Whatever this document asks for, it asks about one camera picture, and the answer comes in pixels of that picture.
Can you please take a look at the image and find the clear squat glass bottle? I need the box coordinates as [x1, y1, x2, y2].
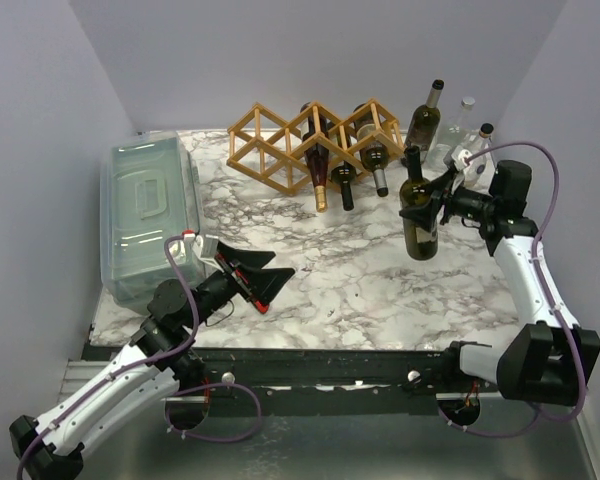
[425, 96, 476, 169]

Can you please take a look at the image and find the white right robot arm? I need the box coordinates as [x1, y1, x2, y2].
[400, 160, 600, 407]

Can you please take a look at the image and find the aluminium extrusion rail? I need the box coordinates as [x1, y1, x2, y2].
[58, 360, 109, 402]

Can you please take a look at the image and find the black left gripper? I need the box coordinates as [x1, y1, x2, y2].
[186, 241, 295, 330]

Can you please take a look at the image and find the green bottle silver foil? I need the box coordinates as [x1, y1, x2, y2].
[354, 113, 389, 197]

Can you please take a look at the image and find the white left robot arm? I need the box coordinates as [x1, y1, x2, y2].
[9, 230, 295, 479]

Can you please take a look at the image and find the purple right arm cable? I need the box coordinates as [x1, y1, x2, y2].
[442, 142, 589, 437]

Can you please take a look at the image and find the clear plastic storage box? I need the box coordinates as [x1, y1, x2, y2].
[100, 132, 205, 315]

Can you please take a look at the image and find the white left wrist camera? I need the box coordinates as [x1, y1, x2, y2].
[182, 230, 219, 269]

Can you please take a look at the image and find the green wine bottle brown label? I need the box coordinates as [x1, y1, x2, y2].
[405, 79, 444, 164]

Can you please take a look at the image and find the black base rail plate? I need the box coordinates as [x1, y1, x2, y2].
[79, 344, 501, 417]

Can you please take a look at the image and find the red bottle gold foil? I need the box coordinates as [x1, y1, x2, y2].
[300, 114, 329, 213]

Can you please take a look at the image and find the wooden wine rack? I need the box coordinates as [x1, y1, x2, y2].
[226, 98, 404, 196]

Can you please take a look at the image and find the dark bottle black neck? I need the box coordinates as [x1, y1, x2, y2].
[330, 132, 357, 211]
[399, 146, 438, 261]

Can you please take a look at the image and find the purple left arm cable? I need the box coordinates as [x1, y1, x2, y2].
[15, 234, 264, 480]

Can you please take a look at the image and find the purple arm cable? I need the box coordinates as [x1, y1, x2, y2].
[15, 234, 264, 480]
[442, 142, 589, 437]

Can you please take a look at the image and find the red black utility knife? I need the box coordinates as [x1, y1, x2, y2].
[252, 300, 270, 314]

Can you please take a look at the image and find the clear tall bottle blue label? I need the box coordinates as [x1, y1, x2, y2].
[460, 123, 494, 188]

